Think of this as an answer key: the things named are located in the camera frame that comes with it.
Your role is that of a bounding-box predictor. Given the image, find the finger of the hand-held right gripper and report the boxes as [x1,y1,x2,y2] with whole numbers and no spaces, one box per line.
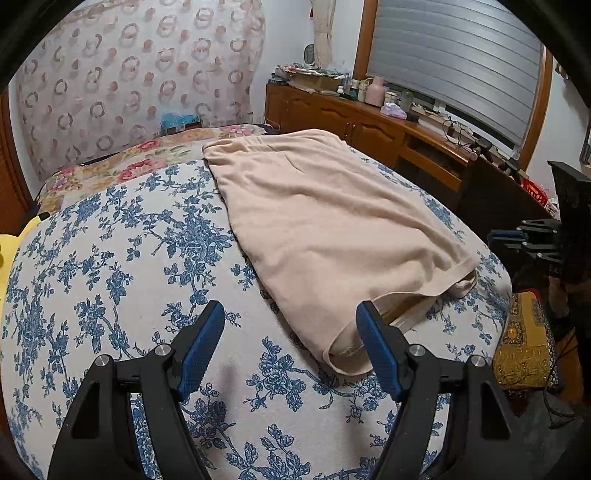
[503,243,562,265]
[488,219,561,244]

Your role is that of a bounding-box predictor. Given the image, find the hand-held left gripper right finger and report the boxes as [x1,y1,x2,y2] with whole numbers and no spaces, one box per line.
[355,300,536,480]

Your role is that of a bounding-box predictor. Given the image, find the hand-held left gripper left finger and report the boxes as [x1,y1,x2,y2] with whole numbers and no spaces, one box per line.
[47,300,226,480]

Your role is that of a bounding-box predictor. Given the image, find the beige shirt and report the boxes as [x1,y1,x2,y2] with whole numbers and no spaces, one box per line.
[202,129,478,377]

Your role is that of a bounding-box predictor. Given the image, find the dark chair back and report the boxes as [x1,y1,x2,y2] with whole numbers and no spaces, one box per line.
[457,154,555,227]

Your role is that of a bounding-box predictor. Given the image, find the red plastic basket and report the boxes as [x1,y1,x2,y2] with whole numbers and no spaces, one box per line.
[522,180,551,205]

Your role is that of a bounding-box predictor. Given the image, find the blue floral quilt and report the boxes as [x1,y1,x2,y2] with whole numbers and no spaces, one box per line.
[0,147,513,480]

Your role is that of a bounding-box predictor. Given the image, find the yellow patterned cushion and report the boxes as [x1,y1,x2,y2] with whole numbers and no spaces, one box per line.
[492,291,561,393]

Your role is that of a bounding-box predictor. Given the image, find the wooden cabinet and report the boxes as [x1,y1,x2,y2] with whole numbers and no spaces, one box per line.
[265,82,522,204]

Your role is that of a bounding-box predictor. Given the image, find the grey window blind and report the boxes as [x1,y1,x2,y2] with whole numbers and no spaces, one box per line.
[367,0,541,148]

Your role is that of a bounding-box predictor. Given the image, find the pink bottle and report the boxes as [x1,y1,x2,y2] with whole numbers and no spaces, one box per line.
[367,76,387,106]

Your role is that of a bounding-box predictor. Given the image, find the pink floral bedsheet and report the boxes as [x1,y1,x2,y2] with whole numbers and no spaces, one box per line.
[36,124,278,215]

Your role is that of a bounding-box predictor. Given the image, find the yellow plush toy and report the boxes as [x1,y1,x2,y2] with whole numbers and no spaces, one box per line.
[0,216,42,301]

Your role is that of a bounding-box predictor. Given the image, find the teal fluffy item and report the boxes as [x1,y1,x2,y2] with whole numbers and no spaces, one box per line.
[159,110,202,134]

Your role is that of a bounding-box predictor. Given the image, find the pile of clutter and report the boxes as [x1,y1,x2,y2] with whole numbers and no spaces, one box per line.
[274,60,522,162]

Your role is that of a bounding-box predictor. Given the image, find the beige tied curtain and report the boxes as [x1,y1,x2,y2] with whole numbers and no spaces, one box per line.
[313,0,335,68]

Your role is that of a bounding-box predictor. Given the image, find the circle patterned curtain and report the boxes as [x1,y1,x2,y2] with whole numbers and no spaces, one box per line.
[16,0,267,169]

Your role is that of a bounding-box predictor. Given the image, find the black cable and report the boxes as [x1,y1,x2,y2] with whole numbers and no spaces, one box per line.
[441,117,472,144]

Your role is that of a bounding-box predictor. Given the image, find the wooden window frame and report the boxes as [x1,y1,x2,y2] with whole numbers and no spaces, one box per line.
[353,0,555,171]

